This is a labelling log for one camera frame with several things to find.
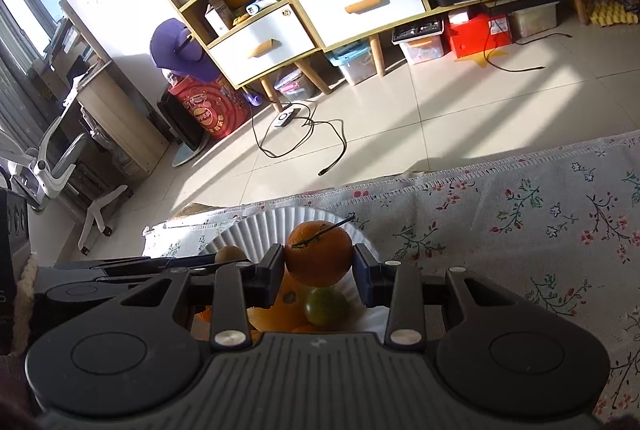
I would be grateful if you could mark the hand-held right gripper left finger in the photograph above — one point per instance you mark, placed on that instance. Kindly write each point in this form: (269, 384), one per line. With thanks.
(274, 271)

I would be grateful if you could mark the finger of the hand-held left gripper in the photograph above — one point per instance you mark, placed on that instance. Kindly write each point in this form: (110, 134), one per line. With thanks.
(75, 292)
(140, 264)

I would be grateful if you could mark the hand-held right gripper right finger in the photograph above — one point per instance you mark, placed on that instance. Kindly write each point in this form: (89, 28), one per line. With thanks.
(362, 276)

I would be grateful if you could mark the orange tangerine with stem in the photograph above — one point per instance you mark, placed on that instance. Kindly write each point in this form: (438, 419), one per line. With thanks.
(317, 256)

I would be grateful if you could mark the brown kiwi fruit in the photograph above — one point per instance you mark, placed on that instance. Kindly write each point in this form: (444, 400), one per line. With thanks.
(231, 254)

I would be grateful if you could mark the green tomato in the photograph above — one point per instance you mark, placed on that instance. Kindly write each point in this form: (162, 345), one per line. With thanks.
(326, 307)

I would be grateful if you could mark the white ribbed plate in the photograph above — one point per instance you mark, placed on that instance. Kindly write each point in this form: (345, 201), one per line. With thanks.
(250, 225)

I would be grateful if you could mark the white office chair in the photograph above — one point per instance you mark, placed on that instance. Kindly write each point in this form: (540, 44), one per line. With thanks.
(50, 170)

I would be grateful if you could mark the light wooden desk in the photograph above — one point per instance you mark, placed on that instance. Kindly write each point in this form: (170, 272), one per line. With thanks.
(130, 125)

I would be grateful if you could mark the black standing heater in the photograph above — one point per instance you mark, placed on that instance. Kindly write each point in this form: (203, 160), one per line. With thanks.
(182, 125)

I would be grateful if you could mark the floral tablecloth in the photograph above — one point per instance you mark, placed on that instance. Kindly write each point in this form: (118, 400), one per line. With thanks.
(500, 220)

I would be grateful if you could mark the white charger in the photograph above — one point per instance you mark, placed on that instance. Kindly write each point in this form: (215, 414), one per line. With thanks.
(286, 117)

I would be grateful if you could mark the red gift bag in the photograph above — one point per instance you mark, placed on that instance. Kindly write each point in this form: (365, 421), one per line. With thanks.
(215, 108)

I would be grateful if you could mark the clear plastic storage box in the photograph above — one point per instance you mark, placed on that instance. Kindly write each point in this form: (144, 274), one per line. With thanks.
(295, 83)
(532, 20)
(422, 49)

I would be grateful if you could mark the teal lid storage box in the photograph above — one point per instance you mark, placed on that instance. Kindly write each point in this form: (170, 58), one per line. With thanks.
(357, 61)

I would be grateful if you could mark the wooden shelf cabinet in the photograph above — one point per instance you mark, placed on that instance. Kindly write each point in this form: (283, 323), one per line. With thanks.
(377, 55)

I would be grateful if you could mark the small white box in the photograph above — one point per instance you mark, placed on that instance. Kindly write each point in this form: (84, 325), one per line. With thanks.
(220, 19)

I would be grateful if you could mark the white blue bottle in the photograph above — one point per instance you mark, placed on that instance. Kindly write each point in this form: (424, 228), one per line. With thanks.
(262, 5)

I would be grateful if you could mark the red cardboard box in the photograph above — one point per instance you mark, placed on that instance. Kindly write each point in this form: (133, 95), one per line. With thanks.
(477, 33)

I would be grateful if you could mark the yellow egg tray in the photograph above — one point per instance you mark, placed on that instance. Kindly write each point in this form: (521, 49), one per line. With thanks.
(607, 10)

